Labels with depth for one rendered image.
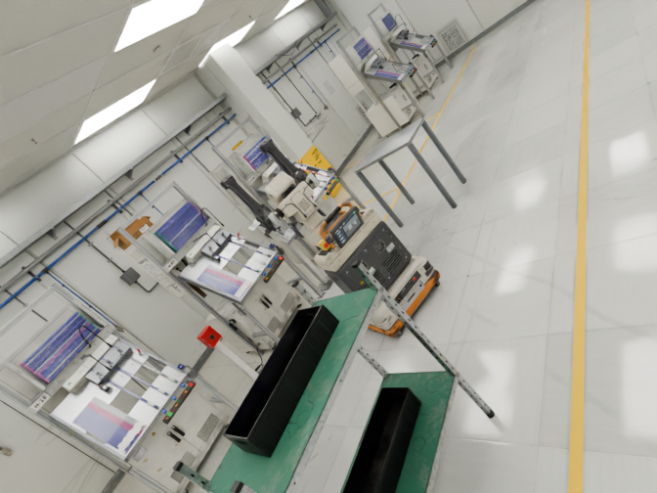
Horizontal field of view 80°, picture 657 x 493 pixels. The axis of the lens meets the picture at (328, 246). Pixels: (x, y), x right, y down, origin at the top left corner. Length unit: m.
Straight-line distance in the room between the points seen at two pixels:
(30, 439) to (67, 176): 2.88
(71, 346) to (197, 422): 1.19
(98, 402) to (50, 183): 2.93
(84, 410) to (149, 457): 0.62
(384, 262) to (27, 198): 4.13
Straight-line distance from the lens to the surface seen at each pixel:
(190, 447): 3.89
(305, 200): 2.98
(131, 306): 5.44
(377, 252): 2.87
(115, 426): 3.50
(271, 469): 1.45
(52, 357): 3.73
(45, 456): 5.29
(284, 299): 4.40
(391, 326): 2.92
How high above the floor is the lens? 1.74
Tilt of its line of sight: 19 degrees down
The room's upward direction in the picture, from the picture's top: 42 degrees counter-clockwise
